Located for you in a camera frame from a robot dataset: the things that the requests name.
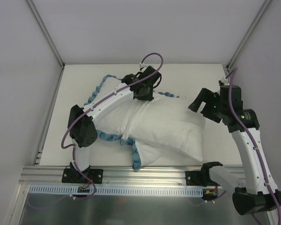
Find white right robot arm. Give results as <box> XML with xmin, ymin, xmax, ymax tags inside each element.
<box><xmin>185</xmin><ymin>85</ymin><xmax>281</xmax><ymax>215</ymax></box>

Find right aluminium frame post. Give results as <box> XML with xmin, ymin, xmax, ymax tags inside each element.
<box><xmin>225</xmin><ymin>0</ymin><xmax>273</xmax><ymax>71</ymax></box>

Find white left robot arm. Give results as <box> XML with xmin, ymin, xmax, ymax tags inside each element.
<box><xmin>61</xmin><ymin>65</ymin><xmax>161</xmax><ymax>183</ymax></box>

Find left aluminium frame post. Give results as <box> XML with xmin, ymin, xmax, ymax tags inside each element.
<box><xmin>24</xmin><ymin>0</ymin><xmax>65</xmax><ymax>69</ymax></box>

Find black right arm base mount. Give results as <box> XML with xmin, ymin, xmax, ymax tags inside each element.
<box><xmin>185</xmin><ymin>161</ymin><xmax>223</xmax><ymax>187</ymax></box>

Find white pillowcase with blue ruffle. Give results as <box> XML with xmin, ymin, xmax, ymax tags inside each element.
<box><xmin>84</xmin><ymin>74</ymin><xmax>181</xmax><ymax>171</ymax></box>

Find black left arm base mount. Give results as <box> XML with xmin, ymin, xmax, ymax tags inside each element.
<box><xmin>61</xmin><ymin>163</ymin><xmax>104</xmax><ymax>184</ymax></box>

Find white slotted cable duct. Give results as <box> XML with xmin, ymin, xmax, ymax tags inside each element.
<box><xmin>29</xmin><ymin>185</ymin><xmax>203</xmax><ymax>198</ymax></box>

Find white pillow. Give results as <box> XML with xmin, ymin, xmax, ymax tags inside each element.
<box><xmin>129</xmin><ymin>97</ymin><xmax>205</xmax><ymax>162</ymax></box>

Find aluminium frame post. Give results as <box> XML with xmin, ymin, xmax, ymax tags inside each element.
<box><xmin>225</xmin><ymin>0</ymin><xmax>273</xmax><ymax>71</ymax></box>
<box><xmin>24</xmin><ymin>0</ymin><xmax>65</xmax><ymax>69</ymax></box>

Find aluminium mounting rail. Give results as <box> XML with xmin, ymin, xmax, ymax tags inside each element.
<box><xmin>19</xmin><ymin>166</ymin><xmax>200</xmax><ymax>188</ymax></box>

